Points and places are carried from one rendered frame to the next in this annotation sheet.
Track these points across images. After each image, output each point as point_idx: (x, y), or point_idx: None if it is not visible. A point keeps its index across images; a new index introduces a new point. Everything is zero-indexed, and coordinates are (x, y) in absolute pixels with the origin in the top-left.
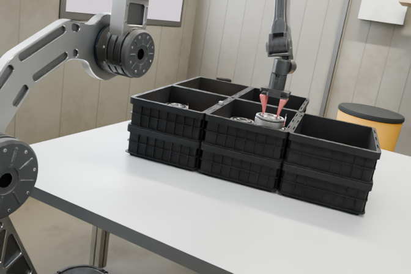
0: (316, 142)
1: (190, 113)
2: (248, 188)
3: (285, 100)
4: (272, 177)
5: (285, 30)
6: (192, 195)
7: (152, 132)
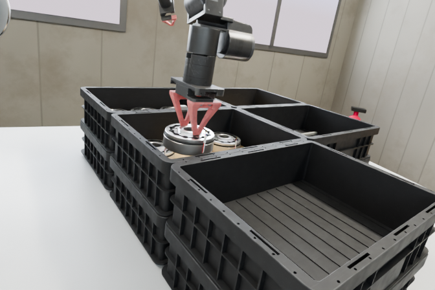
0: (197, 198)
1: (102, 111)
2: (135, 243)
3: (193, 103)
4: (155, 240)
5: None
6: (28, 228)
7: (88, 131)
